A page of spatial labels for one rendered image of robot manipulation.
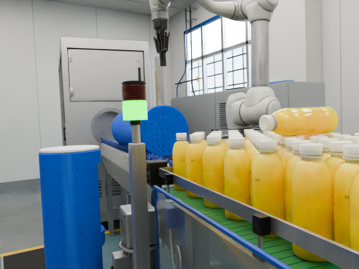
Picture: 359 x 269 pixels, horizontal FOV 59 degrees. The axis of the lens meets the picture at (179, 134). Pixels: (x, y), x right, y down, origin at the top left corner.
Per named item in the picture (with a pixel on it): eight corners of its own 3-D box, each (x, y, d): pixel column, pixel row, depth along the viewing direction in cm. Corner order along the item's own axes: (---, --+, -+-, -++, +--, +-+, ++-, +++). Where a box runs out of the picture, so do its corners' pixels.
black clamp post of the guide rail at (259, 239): (262, 253, 60) (260, 212, 60) (272, 260, 57) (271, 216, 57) (252, 255, 59) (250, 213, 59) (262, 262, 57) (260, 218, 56)
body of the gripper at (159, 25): (170, 20, 171) (171, 37, 171) (162, 24, 178) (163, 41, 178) (158, 18, 166) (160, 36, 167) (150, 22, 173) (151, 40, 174)
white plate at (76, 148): (70, 151, 137) (70, 153, 137) (110, 144, 162) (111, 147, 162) (25, 150, 149) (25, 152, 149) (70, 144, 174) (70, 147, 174)
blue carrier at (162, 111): (148, 144, 260) (144, 109, 258) (190, 153, 179) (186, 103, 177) (112, 148, 250) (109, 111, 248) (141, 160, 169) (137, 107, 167)
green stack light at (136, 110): (143, 119, 88) (143, 101, 87) (150, 119, 82) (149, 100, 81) (121, 120, 85) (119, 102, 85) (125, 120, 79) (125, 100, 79)
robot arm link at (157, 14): (162, 14, 178) (162, 25, 178) (148, 12, 173) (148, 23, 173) (171, 9, 171) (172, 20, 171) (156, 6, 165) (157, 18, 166)
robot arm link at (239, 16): (224, 2, 198) (238, -6, 186) (247, 6, 206) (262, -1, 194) (225, 23, 198) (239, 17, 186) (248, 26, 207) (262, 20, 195)
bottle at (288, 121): (315, 111, 88) (258, 112, 81) (335, 103, 82) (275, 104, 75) (320, 135, 87) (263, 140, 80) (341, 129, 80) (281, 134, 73)
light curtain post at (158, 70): (168, 245, 293) (160, 57, 284) (170, 247, 287) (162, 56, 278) (162, 246, 291) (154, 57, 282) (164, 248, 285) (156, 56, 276)
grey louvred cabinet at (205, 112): (203, 191, 498) (200, 98, 491) (327, 231, 312) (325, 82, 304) (172, 196, 471) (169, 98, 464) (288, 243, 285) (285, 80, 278)
